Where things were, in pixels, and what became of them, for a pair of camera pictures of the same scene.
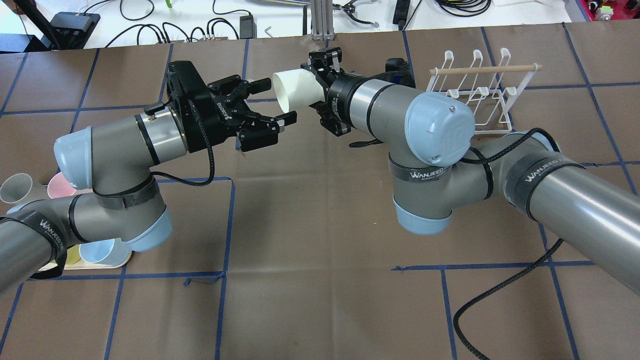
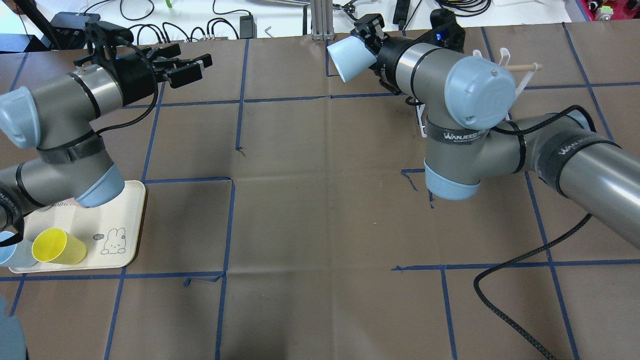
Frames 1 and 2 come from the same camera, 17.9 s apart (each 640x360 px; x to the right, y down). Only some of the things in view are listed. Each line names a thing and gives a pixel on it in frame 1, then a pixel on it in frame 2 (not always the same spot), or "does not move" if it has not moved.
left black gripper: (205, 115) → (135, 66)
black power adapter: (248, 28) does not move
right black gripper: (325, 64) → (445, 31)
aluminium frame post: (322, 21) does not move
